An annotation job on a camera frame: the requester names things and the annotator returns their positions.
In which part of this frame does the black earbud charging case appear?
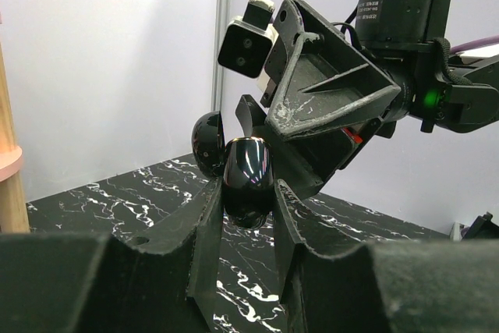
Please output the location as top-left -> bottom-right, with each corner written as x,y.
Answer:
191,111 -> 274,229

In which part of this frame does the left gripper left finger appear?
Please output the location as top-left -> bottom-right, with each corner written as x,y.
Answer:
1,179 -> 223,332

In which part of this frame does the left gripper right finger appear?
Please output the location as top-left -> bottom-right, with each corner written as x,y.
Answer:
273,180 -> 498,332

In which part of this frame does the pink three-tier wooden shelf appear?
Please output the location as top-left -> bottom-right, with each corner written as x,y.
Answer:
0,12 -> 31,235

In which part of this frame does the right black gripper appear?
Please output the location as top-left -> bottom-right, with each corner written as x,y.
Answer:
235,0 -> 413,199

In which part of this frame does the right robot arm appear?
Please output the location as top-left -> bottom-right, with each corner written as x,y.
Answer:
235,0 -> 498,198

